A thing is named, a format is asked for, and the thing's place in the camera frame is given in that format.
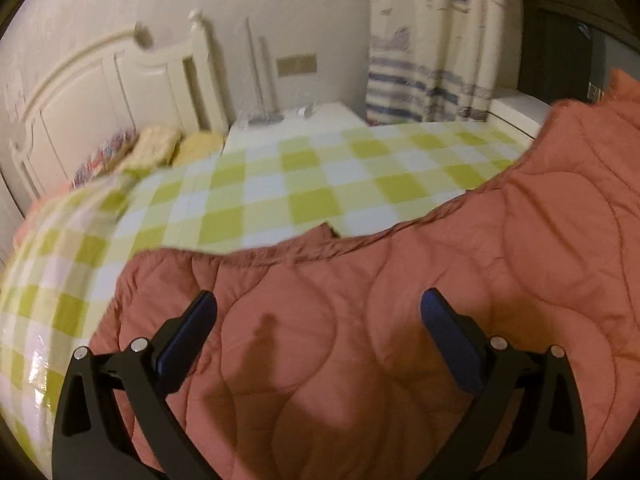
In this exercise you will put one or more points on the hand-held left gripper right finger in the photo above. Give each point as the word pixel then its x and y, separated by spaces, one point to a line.
pixel 452 340

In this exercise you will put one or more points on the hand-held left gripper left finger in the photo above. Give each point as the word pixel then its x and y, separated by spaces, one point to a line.
pixel 187 340

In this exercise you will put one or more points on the green checkered bed sheet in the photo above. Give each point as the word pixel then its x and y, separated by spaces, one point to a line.
pixel 280 185

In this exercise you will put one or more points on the yellow pillow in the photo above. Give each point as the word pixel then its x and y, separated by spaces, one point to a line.
pixel 200 145

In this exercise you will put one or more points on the beige pillow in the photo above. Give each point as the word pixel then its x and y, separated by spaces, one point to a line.
pixel 155 145

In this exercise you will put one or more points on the colourful patterned pillow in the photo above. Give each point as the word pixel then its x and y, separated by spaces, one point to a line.
pixel 102 155

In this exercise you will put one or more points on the thin metal stand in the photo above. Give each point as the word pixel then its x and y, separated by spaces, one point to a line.
pixel 267 120

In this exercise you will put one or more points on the white nightstand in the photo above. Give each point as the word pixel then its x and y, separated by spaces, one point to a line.
pixel 340 117

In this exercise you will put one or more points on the white bed headboard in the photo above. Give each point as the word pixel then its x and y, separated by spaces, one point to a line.
pixel 85 105

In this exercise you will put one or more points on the small clear item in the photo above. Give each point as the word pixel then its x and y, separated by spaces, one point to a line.
pixel 310 111

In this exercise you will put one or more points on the cream printed curtain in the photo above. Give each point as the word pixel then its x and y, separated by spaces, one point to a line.
pixel 425 35

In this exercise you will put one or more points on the dark window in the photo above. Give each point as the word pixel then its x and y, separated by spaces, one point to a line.
pixel 560 50

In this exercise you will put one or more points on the wall switch plate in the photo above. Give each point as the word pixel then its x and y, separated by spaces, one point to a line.
pixel 297 65

